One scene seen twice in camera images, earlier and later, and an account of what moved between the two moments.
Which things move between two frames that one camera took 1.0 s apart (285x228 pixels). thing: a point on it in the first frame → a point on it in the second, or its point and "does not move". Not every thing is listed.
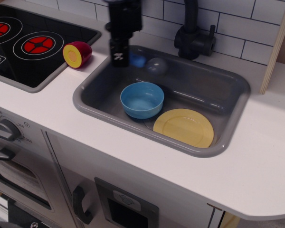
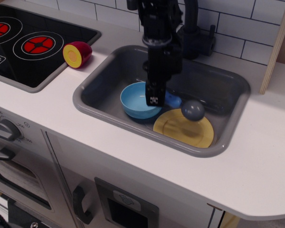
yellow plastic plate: x=185 y=125 does not move
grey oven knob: x=6 y=129 does not move
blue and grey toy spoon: x=155 y=65 → x=192 y=110
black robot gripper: x=125 y=18 → x=165 y=59
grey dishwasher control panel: x=125 y=210 does not move
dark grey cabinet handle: x=78 y=194 does not move
